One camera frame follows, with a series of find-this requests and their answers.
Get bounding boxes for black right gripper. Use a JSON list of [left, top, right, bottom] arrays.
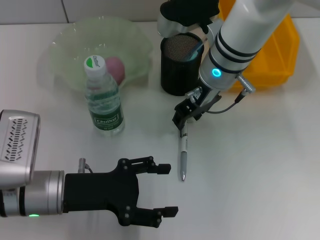
[[171, 84, 223, 130]]

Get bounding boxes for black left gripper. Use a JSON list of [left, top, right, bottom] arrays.
[[64, 156, 179, 229]]

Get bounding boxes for white grey ballpoint pen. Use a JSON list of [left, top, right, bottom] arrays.
[[178, 121, 190, 182]]

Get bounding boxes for blue scissors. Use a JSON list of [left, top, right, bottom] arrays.
[[184, 47, 203, 62]]

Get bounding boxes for clear green-label water bottle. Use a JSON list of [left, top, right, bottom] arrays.
[[83, 55, 125, 137]]

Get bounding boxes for pink peach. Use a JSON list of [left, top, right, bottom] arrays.
[[103, 56, 126, 85]]

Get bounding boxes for black mesh pen holder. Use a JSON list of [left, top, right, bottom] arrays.
[[159, 33, 205, 97]]

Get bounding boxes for green glass fruit plate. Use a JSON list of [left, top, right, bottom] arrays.
[[37, 16, 154, 95]]

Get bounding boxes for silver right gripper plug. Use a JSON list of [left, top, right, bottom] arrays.
[[184, 86, 203, 103]]

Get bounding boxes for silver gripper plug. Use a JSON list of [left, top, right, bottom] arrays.
[[78, 157, 94, 174], [184, 86, 203, 103]]

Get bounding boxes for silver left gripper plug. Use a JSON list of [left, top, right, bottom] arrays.
[[78, 157, 94, 174]]

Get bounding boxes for yellow plastic bin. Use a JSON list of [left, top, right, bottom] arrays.
[[218, 0, 300, 93]]

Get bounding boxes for thin right gripper cable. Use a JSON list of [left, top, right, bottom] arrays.
[[206, 89, 248, 115]]

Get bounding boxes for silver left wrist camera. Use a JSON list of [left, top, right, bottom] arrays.
[[0, 109, 41, 188]]

